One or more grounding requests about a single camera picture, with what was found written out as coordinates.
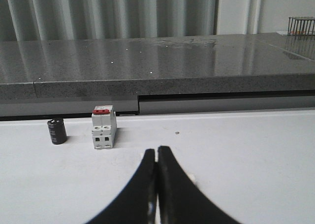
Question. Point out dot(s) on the white circuit breaker red switch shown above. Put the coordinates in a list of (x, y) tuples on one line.
[(104, 127)]

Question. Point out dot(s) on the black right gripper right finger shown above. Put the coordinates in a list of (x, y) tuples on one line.
[(180, 200)]

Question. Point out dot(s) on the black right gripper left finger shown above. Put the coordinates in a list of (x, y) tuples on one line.
[(136, 203)]

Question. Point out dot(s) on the grey stone countertop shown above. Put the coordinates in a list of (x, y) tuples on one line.
[(213, 64)]

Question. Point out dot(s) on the wire rack basket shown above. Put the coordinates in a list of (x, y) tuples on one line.
[(301, 26)]

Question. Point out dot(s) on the black cylindrical capacitor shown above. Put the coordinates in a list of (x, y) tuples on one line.
[(57, 131)]

